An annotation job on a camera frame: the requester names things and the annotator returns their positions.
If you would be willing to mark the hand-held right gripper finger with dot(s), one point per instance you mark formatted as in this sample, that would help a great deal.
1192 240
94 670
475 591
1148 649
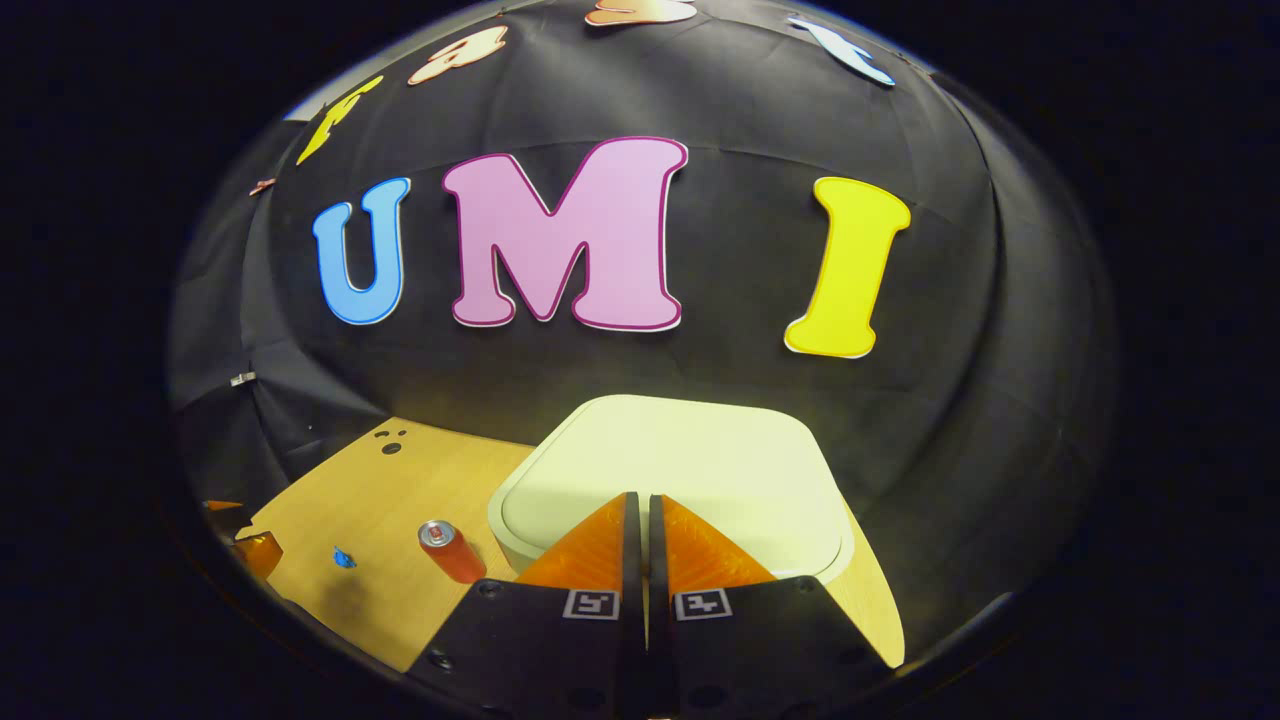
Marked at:
633 560
656 560

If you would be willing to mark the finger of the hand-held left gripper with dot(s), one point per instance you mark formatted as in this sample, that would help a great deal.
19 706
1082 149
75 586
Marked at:
222 505
260 555

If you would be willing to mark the blue paper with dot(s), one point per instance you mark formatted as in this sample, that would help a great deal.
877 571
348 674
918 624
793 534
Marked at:
344 558

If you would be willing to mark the green desktop garbage bin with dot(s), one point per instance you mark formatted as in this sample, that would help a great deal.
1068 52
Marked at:
680 460

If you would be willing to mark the orange pop can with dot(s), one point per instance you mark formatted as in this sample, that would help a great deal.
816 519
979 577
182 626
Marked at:
455 555

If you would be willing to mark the black backdrop cloth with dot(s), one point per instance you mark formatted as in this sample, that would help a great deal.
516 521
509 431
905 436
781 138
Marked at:
750 380

